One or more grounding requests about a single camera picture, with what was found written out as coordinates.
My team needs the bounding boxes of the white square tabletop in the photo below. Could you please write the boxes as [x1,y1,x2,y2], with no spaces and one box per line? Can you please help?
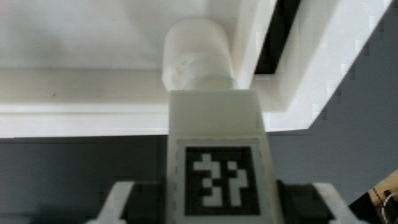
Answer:
[0,0,278,87]

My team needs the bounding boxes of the white U-shaped fence obstacle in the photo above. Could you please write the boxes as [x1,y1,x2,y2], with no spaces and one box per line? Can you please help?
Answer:
[0,0,393,138]

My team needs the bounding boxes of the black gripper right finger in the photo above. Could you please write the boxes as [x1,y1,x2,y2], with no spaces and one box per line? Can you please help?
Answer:
[315,183,368,224]

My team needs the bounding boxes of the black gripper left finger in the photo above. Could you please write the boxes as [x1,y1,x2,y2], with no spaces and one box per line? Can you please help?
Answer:
[86,181,135,224]

